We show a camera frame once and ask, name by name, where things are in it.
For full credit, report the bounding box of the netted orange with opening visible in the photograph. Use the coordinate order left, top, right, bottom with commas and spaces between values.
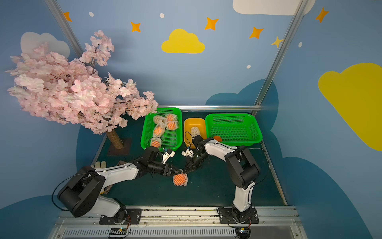
173, 173, 188, 187

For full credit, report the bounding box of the white foam net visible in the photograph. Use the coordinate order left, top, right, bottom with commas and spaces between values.
190, 126, 201, 138

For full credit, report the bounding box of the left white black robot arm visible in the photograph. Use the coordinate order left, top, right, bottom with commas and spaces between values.
57, 146, 182, 225

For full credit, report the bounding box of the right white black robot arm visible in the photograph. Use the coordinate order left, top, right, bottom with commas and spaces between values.
182, 135, 261, 224

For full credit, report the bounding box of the netted orange front left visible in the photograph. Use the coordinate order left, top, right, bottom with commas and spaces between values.
149, 136, 162, 148

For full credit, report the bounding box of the yellow plastic tub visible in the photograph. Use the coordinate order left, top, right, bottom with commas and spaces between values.
183, 118, 207, 149

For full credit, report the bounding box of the left green plastic basket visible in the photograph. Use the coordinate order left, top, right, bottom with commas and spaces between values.
140, 108, 183, 151

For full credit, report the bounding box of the green plastic basket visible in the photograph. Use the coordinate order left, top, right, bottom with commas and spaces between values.
140, 108, 183, 151
205, 113, 263, 146

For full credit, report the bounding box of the netted orange middle left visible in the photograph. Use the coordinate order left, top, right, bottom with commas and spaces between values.
153, 122, 166, 137

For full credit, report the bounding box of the netted orange middle right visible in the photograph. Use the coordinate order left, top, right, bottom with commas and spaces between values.
165, 120, 179, 130

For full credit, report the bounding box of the netted orange back right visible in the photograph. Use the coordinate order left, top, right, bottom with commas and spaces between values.
165, 114, 178, 121

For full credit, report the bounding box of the right green plastic basket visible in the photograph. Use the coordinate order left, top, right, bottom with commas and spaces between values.
205, 113, 263, 146

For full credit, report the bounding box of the white work glove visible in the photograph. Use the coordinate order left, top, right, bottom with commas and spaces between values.
91, 161, 106, 169

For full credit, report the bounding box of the right small circuit board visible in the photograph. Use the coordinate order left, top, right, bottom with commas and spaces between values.
235, 228, 251, 239

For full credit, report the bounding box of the small circuit board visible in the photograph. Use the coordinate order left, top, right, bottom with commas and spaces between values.
235, 228, 251, 239
108, 227, 128, 239

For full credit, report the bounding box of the left small circuit board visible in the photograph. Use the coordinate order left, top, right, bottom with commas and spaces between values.
108, 227, 128, 239

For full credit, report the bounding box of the pink artificial blossom tree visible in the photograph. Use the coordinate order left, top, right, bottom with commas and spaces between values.
8, 31, 158, 149

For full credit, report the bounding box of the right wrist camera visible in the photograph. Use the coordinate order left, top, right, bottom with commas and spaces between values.
182, 148, 194, 158

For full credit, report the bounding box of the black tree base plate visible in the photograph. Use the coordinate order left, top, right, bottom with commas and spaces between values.
107, 138, 132, 156

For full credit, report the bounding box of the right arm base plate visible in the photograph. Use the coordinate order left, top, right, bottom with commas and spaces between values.
217, 207, 259, 224

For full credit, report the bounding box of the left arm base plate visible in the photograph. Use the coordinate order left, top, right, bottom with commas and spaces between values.
99, 208, 142, 225

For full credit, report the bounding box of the aluminium mounting rail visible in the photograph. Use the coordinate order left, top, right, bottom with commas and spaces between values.
49, 206, 307, 239

